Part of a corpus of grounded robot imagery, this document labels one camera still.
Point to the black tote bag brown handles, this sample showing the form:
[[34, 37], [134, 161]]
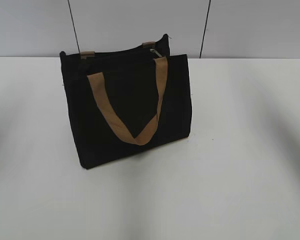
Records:
[[126, 102]]

